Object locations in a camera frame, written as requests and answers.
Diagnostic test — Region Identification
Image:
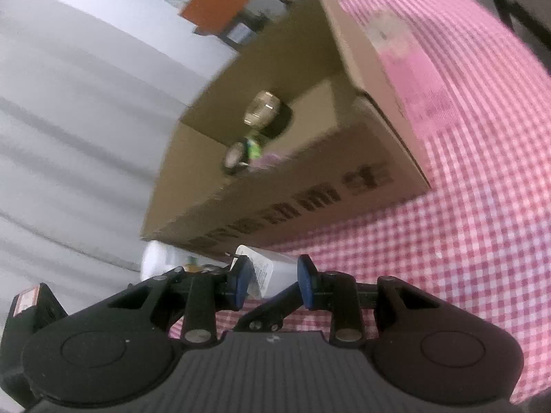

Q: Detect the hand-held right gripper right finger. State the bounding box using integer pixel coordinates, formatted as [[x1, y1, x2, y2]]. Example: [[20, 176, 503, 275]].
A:
[[298, 255, 448, 347]]

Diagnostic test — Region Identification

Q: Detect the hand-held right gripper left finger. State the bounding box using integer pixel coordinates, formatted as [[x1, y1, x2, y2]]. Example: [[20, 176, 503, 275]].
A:
[[107, 257, 256, 347]]

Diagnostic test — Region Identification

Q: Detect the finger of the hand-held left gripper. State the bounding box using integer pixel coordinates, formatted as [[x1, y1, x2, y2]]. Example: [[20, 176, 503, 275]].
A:
[[232, 282, 303, 333]]

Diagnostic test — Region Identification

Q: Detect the white power adapter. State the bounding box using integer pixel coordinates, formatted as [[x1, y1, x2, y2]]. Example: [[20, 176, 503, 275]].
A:
[[235, 244, 300, 300]]

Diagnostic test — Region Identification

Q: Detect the brown cardboard box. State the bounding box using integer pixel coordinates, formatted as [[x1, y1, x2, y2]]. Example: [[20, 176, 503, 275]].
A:
[[140, 0, 432, 261]]

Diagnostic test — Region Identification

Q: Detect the green black battery pack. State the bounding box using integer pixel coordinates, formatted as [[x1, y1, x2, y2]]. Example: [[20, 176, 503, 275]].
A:
[[245, 135, 264, 165]]

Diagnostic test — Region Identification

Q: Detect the gold lidded round jar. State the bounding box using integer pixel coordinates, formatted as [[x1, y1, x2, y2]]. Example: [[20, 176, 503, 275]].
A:
[[243, 90, 283, 128]]

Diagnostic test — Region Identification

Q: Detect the small green glass bottle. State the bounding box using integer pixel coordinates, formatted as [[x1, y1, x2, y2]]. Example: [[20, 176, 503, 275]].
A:
[[183, 256, 216, 273]]

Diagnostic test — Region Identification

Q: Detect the white pill bottle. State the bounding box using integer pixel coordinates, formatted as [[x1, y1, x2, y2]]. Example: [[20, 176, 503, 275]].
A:
[[141, 240, 203, 285]]

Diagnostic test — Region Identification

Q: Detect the small round black jar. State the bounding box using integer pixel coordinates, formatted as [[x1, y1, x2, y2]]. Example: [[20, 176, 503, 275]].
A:
[[221, 142, 251, 177]]

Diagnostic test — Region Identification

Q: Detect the pink checked tablecloth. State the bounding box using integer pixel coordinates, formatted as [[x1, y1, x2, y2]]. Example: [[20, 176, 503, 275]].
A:
[[168, 0, 551, 405]]

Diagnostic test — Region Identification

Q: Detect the blue grey box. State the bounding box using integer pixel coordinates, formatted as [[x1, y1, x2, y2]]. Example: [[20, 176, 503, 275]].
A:
[[224, 23, 256, 49]]

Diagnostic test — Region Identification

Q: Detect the orange board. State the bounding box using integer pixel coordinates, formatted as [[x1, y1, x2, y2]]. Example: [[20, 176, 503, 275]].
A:
[[180, 0, 281, 36]]

